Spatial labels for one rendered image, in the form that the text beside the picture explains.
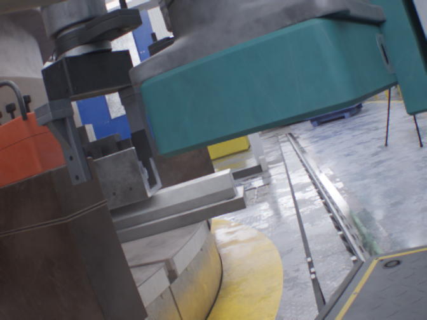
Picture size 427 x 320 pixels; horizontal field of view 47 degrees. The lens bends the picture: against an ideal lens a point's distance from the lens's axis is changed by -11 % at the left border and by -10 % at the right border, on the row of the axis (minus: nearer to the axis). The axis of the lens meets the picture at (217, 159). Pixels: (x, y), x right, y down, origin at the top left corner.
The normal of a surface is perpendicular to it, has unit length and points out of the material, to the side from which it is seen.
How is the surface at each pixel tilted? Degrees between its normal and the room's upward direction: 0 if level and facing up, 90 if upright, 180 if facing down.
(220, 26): 60
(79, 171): 90
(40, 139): 97
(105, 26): 90
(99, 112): 90
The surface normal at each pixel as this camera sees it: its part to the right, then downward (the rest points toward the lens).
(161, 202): -0.14, -0.22
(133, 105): -0.50, 0.22
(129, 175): -0.05, 0.09
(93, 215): 0.86, -0.24
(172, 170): 0.32, -0.03
